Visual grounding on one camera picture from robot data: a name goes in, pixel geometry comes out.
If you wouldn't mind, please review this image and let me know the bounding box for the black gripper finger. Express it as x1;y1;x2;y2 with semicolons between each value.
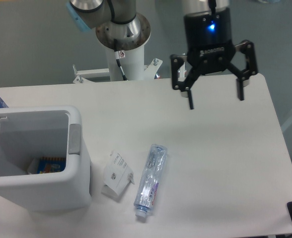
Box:
227;40;258;101
170;54;207;110

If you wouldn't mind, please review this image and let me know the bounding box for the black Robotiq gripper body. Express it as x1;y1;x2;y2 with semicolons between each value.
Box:
184;7;235;75

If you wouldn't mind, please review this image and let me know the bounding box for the white push-button trash can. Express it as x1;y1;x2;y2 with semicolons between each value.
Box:
0;106;91;211

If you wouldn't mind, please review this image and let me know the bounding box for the crushed clear plastic bottle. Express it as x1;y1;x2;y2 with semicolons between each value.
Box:
134;144;167;219

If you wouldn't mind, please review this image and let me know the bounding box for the white crumpled paper packet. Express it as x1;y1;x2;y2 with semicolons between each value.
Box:
101;150;135;197

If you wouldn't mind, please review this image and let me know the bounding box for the colourful snack packet in bin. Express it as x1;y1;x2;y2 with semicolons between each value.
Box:
37;157;66;174

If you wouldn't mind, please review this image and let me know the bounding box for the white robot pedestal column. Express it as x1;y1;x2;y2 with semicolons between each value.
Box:
105;46;144;81

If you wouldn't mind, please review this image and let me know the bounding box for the black cable on pedestal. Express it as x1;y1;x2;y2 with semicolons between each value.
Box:
113;38;129;81

